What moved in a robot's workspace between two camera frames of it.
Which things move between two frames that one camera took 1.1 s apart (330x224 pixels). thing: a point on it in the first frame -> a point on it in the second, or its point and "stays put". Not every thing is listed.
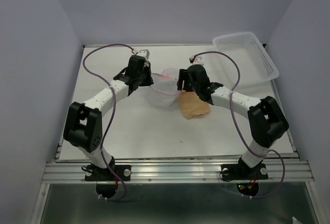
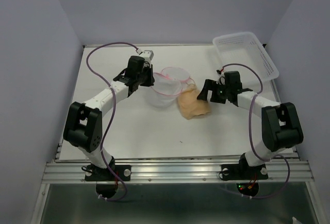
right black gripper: [183, 75] -> [210, 85]
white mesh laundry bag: [164, 91] stays put
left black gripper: [149, 81] stays put
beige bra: [191, 105] stays put
